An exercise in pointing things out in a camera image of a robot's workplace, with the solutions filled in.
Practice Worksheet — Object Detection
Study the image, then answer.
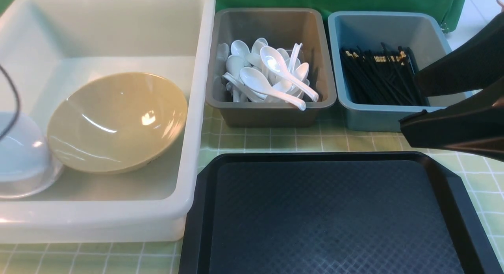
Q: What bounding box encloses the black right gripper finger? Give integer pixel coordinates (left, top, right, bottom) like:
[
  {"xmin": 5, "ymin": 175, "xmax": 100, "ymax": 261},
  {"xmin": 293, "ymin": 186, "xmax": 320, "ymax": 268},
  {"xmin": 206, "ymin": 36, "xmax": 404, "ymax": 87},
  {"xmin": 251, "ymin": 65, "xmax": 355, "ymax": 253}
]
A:
[
  {"xmin": 399, "ymin": 78, "xmax": 504, "ymax": 161},
  {"xmin": 414, "ymin": 13, "xmax": 504, "ymax": 96}
]

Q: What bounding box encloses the beige noodle bowl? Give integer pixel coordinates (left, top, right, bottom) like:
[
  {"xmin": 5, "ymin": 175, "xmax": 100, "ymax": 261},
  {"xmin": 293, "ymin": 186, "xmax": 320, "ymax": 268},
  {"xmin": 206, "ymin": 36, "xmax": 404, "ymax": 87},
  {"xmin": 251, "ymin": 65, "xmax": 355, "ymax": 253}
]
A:
[{"xmin": 47, "ymin": 72, "xmax": 188, "ymax": 175}]

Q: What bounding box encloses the white square sauce dish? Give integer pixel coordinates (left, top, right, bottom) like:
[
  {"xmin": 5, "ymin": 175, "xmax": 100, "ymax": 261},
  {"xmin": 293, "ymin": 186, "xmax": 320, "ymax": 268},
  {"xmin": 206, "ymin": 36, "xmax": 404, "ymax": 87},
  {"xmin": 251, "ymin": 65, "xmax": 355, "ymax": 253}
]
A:
[{"xmin": 0, "ymin": 112, "xmax": 52, "ymax": 184}]

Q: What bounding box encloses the green checkered tablecloth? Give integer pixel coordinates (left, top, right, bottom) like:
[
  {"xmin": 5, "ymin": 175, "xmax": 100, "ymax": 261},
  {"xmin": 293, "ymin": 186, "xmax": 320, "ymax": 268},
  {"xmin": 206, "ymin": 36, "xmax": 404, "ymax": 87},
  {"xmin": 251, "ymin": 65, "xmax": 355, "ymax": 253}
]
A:
[{"xmin": 1, "ymin": 105, "xmax": 504, "ymax": 274}]

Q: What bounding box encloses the green backdrop cloth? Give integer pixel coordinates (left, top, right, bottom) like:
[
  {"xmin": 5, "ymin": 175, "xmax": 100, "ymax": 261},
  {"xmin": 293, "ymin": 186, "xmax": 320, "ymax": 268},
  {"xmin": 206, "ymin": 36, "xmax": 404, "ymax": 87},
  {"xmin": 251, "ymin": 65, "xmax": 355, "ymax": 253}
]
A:
[{"xmin": 215, "ymin": 0, "xmax": 465, "ymax": 33}]

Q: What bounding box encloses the bundle of black chopsticks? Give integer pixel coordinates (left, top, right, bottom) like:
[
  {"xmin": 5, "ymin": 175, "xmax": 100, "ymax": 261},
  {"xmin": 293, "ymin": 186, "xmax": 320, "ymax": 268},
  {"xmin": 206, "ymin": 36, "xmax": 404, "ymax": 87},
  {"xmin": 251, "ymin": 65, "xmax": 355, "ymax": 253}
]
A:
[{"xmin": 339, "ymin": 42, "xmax": 430, "ymax": 106}]

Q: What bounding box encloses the blue plastic chopstick bin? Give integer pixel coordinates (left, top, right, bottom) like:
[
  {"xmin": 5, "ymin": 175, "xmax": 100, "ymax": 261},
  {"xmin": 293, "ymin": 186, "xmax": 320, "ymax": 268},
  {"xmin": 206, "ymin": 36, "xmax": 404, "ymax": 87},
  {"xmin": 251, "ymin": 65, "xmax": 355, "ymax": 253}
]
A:
[{"xmin": 328, "ymin": 11, "xmax": 472, "ymax": 132}]

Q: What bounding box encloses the black plastic tray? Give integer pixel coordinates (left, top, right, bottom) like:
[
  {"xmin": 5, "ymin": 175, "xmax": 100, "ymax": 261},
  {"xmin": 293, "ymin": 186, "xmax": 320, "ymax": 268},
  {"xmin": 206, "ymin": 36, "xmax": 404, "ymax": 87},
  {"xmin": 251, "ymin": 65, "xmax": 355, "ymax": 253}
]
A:
[{"xmin": 179, "ymin": 152, "xmax": 503, "ymax": 274}]

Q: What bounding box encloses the grey plastic spoon bin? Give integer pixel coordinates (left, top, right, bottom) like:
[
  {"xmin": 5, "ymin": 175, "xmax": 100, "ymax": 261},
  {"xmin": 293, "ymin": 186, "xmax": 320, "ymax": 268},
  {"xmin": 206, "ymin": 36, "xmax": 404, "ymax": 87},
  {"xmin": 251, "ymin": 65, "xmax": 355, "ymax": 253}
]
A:
[{"xmin": 206, "ymin": 8, "xmax": 337, "ymax": 128}]

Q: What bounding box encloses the white spoon top of pile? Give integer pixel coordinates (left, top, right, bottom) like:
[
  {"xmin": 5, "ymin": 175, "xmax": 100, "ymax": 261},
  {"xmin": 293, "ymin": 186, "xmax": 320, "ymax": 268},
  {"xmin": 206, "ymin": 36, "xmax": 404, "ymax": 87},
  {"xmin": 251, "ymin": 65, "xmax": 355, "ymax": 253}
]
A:
[{"xmin": 260, "ymin": 46, "xmax": 319, "ymax": 102}]

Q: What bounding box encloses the white spoon of pile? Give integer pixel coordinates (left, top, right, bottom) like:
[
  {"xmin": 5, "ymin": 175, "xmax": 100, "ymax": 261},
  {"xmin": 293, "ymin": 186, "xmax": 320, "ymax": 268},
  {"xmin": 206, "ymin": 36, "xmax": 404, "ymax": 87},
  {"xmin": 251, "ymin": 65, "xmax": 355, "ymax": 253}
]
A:
[
  {"xmin": 260, "ymin": 46, "xmax": 319, "ymax": 102},
  {"xmin": 239, "ymin": 67, "xmax": 306, "ymax": 111}
]

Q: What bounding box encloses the pile of white spoons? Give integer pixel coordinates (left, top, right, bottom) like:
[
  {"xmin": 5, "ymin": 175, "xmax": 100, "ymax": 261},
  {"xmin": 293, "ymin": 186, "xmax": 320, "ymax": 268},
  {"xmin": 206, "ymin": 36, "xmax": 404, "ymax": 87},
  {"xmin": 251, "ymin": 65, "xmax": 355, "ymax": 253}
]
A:
[{"xmin": 217, "ymin": 37, "xmax": 304, "ymax": 102}]

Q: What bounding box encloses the white spoon front of pile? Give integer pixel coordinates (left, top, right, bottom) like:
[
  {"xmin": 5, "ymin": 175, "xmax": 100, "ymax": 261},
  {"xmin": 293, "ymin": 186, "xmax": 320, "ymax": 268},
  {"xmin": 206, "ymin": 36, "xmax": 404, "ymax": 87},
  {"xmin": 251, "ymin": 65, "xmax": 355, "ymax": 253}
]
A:
[{"xmin": 239, "ymin": 67, "xmax": 306, "ymax": 111}]

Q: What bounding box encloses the large white plastic tub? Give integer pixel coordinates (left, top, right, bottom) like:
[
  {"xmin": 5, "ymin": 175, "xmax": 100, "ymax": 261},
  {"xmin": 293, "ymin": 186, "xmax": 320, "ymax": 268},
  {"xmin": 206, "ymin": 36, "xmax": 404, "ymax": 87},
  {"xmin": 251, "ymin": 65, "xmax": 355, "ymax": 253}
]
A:
[{"xmin": 1, "ymin": 0, "xmax": 215, "ymax": 244}]

